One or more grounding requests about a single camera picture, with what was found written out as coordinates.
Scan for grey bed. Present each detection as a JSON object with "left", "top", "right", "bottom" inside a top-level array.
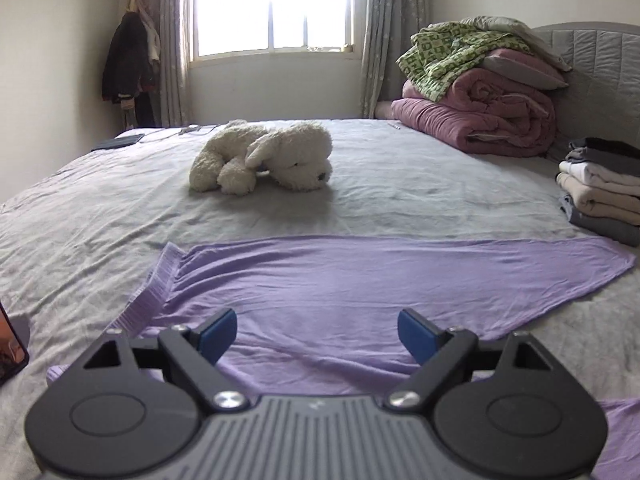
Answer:
[{"left": 0, "top": 117, "right": 640, "bottom": 480}]

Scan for lilac pants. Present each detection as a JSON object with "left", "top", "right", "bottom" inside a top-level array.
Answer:
[{"left": 47, "top": 235, "right": 640, "bottom": 480}]

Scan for phone with lit screen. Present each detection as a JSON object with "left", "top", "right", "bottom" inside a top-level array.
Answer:
[{"left": 0, "top": 302, "right": 30, "bottom": 386}]

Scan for white plush dog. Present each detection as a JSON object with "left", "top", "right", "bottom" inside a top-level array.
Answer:
[{"left": 189, "top": 120, "right": 334, "bottom": 196}]

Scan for grey quilted headboard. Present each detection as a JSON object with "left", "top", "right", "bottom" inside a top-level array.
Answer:
[{"left": 530, "top": 22, "right": 640, "bottom": 161}]

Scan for white hanging garment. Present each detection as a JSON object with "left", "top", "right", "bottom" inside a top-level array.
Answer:
[{"left": 140, "top": 5, "right": 162, "bottom": 66}]

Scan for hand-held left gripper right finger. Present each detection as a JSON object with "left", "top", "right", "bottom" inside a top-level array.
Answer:
[{"left": 385, "top": 307, "right": 558, "bottom": 413}]

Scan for dark hanging jacket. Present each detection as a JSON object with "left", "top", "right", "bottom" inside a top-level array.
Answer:
[{"left": 101, "top": 11, "right": 153, "bottom": 106}]

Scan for folded pink quilt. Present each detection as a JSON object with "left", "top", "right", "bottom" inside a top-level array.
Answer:
[{"left": 375, "top": 67, "right": 557, "bottom": 157}]

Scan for black phone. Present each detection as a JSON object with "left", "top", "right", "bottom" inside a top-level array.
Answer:
[{"left": 92, "top": 133, "right": 146, "bottom": 151}]

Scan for light grey pillow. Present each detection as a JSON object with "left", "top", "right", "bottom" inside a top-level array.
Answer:
[{"left": 460, "top": 16, "right": 573, "bottom": 73}]

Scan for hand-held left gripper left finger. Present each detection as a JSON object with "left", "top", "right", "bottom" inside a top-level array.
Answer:
[{"left": 82, "top": 307, "right": 251, "bottom": 413}]

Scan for beige folded garment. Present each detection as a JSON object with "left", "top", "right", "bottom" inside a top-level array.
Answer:
[{"left": 556, "top": 172, "right": 640, "bottom": 226}]

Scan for grey knit folded sweater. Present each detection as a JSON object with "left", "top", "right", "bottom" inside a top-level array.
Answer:
[{"left": 559, "top": 195, "right": 640, "bottom": 247}]

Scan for white folded garment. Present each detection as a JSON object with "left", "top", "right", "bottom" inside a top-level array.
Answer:
[{"left": 559, "top": 160, "right": 640, "bottom": 196}]

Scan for dark grey folded garment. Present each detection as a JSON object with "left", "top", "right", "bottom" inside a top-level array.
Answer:
[{"left": 565, "top": 142, "right": 640, "bottom": 178}]

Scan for grey window curtain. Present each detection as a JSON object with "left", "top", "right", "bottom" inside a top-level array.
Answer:
[
  {"left": 142, "top": 0, "right": 196, "bottom": 128},
  {"left": 350, "top": 0, "right": 431, "bottom": 118}
]

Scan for window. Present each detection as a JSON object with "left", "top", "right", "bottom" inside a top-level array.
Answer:
[{"left": 192, "top": 0, "right": 356, "bottom": 58}]

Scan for green patterned blanket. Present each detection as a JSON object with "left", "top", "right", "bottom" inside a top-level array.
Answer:
[{"left": 396, "top": 20, "right": 523, "bottom": 103}]

